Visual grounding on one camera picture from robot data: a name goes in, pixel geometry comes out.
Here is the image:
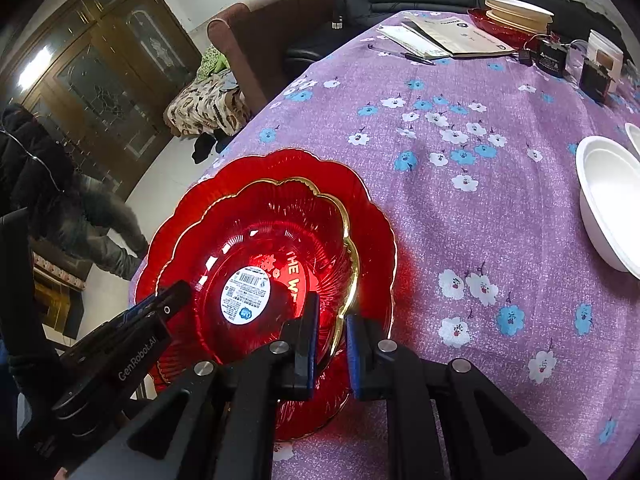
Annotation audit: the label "wooden glass-door cabinet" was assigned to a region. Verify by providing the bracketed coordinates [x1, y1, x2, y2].
[0, 0, 202, 203]

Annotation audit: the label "brown armchair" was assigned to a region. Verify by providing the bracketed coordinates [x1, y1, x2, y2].
[207, 0, 339, 117]

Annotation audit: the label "person's black jacket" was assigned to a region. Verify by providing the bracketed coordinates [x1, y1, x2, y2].
[0, 104, 77, 213]

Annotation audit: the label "beige booklet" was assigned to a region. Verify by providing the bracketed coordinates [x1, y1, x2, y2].
[402, 14, 516, 58]

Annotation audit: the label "purple floral tablecloth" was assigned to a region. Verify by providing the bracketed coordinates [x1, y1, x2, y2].
[127, 10, 640, 480]

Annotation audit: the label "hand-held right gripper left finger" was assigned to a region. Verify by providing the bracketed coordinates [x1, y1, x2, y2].
[70, 292, 321, 480]

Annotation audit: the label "black pen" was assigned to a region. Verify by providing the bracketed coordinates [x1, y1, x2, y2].
[367, 44, 436, 66]

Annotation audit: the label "red gold-rimmed glass bowl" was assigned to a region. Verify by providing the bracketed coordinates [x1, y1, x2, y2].
[156, 176, 361, 397]

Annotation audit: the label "white plastic cup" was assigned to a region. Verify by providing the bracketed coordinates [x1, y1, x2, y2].
[587, 30, 627, 79]

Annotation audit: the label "white paper sheet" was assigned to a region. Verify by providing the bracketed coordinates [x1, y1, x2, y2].
[376, 24, 451, 61]

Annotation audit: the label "person's left forearm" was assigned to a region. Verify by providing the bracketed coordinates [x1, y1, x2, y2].
[0, 209, 57, 463]

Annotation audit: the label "patterned blanket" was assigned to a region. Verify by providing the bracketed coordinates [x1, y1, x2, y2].
[166, 79, 252, 139]

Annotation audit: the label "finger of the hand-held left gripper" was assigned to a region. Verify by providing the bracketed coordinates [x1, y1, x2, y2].
[127, 281, 192, 322]
[95, 316, 173, 348]

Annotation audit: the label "cream plastic bowl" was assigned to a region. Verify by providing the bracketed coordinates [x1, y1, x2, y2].
[482, 0, 554, 18]
[487, 10, 552, 37]

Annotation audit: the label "person's grey trousers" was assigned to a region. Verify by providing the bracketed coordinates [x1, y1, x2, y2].
[47, 174, 151, 282]

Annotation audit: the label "wooden bench with cushion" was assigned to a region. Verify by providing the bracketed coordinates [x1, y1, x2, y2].
[29, 247, 94, 342]

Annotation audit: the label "large white foam bowl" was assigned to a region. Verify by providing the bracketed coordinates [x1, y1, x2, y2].
[575, 135, 640, 281]

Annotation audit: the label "black jar with label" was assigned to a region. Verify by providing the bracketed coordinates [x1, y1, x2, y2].
[579, 56, 619, 107]
[536, 35, 572, 79]

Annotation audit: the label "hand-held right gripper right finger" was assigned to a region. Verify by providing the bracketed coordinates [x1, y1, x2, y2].
[345, 312, 588, 480]

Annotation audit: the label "large red glass plate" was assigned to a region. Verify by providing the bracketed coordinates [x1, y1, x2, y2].
[134, 148, 398, 443]

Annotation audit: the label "green cloth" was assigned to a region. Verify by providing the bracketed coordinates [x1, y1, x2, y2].
[196, 45, 232, 82]

